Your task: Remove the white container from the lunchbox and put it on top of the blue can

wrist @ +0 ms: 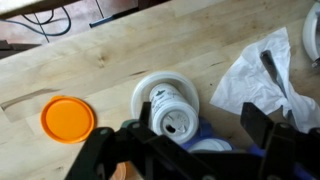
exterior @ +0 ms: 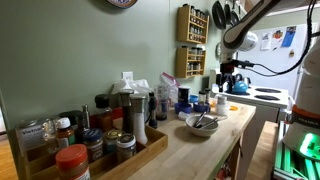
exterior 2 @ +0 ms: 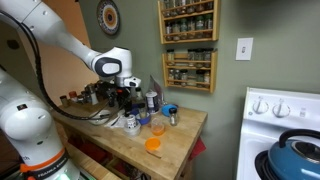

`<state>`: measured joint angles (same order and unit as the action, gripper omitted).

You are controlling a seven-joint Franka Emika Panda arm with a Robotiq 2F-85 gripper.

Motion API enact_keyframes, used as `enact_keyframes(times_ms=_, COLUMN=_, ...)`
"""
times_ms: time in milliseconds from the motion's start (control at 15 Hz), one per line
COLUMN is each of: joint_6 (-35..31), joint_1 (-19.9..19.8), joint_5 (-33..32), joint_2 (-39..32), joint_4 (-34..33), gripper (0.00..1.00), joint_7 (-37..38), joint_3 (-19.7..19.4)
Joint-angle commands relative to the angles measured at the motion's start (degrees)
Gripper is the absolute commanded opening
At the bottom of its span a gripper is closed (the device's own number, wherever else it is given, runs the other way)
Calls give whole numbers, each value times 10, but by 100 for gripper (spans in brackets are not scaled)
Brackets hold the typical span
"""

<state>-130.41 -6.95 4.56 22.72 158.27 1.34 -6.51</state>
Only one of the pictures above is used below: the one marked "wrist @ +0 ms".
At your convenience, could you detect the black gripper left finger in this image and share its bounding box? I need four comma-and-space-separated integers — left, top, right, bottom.
64, 101, 214, 180

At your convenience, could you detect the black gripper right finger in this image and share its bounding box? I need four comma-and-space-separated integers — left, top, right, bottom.
240, 102, 320, 180

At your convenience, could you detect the white cylindrical container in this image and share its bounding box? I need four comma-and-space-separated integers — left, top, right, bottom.
148, 82, 200, 145

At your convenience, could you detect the blue lunchbox bowl white inside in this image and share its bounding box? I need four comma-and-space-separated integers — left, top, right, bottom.
181, 116, 234, 154

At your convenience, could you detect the translucent plastic bowl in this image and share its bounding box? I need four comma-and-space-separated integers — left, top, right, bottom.
130, 70, 200, 121

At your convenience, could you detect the white paper napkin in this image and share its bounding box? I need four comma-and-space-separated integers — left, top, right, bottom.
209, 27, 320, 134

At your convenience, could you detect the dark table knife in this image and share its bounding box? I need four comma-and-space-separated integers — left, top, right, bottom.
259, 49, 289, 99

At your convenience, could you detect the orange round lid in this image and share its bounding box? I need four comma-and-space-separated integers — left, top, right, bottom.
40, 95, 96, 145

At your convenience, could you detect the white plate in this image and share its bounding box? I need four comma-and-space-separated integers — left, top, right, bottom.
302, 1, 320, 63

